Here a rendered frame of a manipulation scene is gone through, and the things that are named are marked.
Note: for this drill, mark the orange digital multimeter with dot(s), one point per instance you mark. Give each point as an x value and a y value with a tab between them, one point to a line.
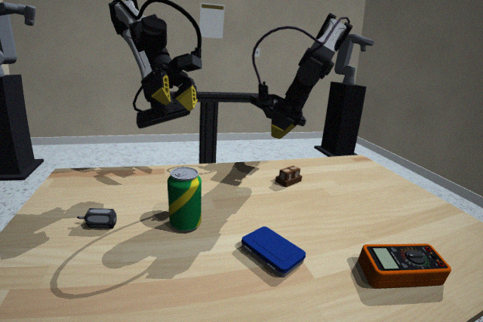
402	265

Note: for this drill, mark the brown wooden tray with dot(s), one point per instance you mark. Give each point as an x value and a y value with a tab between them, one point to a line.
289	182

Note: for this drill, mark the brown cube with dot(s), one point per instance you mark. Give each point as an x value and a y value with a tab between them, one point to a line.
296	171
286	174

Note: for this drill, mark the blue flat rectangular case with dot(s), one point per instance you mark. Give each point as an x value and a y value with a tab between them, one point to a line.
275	252

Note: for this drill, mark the green soda can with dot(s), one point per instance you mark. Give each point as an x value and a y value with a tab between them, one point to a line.
185	199

